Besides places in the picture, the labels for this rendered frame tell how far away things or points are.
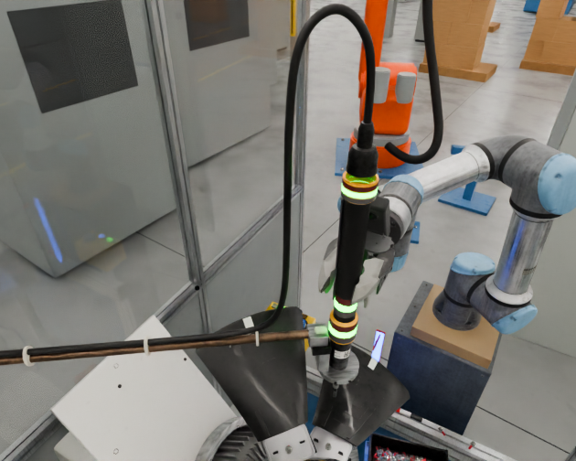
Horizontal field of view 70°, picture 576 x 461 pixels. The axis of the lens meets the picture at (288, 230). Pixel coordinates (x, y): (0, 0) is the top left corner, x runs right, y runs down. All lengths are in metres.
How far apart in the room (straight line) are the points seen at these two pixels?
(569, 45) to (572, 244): 7.32
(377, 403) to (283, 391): 0.27
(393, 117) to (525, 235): 3.42
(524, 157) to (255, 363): 0.72
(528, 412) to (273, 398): 2.02
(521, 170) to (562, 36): 8.67
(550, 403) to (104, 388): 2.37
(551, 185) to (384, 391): 0.58
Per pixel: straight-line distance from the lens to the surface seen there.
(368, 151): 0.48
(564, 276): 2.74
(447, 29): 8.53
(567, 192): 1.04
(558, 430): 2.73
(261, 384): 0.86
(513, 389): 2.78
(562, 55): 9.72
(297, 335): 0.66
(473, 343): 1.43
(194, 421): 1.02
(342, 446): 0.98
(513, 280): 1.21
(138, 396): 0.96
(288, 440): 0.89
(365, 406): 1.03
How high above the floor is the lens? 2.05
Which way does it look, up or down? 35 degrees down
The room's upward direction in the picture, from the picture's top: straight up
